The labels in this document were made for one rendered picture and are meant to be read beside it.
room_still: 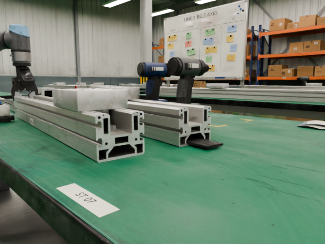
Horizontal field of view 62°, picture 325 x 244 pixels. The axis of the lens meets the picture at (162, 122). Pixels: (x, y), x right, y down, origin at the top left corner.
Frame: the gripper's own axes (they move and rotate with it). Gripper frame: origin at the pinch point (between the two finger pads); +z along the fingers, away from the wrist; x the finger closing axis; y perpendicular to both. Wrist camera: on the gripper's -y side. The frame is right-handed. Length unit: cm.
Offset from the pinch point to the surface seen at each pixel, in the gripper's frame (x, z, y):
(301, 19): -920, -220, 339
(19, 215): 2, 58, 25
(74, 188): 12, 2, -93
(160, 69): -42, -17, -40
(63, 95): 6, -9, -69
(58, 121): 5, -3, -63
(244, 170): -12, 2, -103
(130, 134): -2, -2, -84
